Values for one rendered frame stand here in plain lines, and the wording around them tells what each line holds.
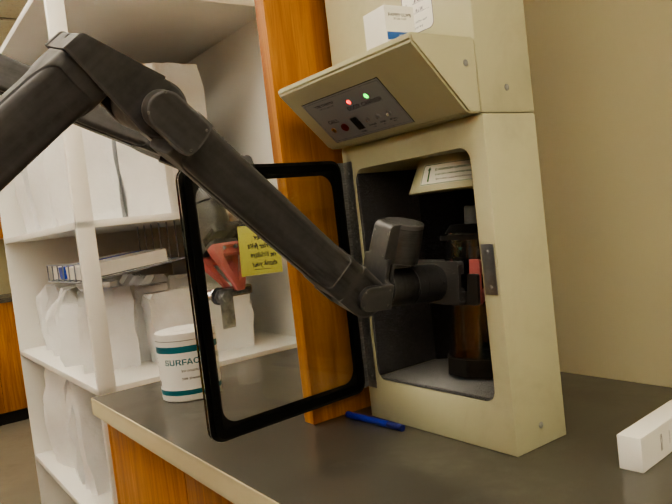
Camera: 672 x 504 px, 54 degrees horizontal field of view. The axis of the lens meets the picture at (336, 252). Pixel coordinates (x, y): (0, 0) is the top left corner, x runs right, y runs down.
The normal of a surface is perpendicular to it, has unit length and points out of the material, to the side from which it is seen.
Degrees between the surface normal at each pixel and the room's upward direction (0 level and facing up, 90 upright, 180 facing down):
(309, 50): 90
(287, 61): 90
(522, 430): 90
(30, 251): 90
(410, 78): 135
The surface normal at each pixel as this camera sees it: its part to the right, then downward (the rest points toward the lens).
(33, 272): 0.58, -0.03
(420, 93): -0.49, 0.79
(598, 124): -0.81, 0.12
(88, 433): 0.11, -0.01
